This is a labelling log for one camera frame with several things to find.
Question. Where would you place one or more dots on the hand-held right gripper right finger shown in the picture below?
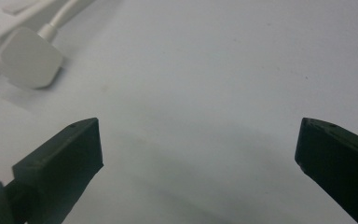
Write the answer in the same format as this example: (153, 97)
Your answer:
(341, 161)

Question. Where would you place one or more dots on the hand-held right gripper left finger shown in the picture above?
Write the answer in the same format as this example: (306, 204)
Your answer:
(65, 161)

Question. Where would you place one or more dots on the white power plug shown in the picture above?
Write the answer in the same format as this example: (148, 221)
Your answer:
(28, 59)

